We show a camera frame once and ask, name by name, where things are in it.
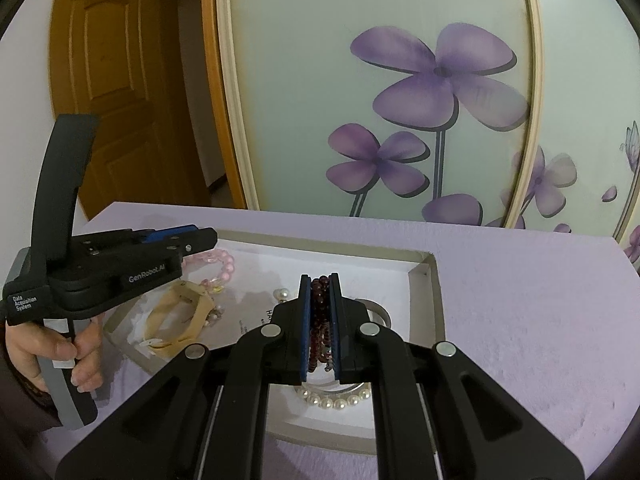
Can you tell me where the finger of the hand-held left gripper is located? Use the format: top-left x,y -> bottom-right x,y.
132,225 -> 198,242
145,227 -> 219,261

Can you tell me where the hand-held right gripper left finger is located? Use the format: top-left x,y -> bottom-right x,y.
55,274 -> 313,480

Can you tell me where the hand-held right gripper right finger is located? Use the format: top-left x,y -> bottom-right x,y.
327,272 -> 586,480

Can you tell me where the dark red bead bracelet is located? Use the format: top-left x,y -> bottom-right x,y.
305,275 -> 337,373

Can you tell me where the white shallow cardboard tray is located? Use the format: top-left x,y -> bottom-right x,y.
102,230 -> 446,456

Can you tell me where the person's left forearm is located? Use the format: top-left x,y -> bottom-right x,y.
0,347 -> 63,431

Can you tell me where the person's left hand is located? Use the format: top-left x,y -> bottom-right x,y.
5,312 -> 104,401

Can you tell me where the brown wooden door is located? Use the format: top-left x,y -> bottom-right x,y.
49,0 -> 211,221

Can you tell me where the purple table cloth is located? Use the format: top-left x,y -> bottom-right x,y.
45,201 -> 640,480

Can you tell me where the large-flower wardrobe sliding door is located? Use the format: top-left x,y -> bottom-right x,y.
202,0 -> 543,228

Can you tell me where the small-flower wardrobe sliding door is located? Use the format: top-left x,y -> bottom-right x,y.
500,0 -> 640,261

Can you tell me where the pink bead bracelet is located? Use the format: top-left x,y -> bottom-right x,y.
182,249 -> 236,293

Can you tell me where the white pearl bracelet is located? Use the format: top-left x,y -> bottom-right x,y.
295,382 -> 372,411

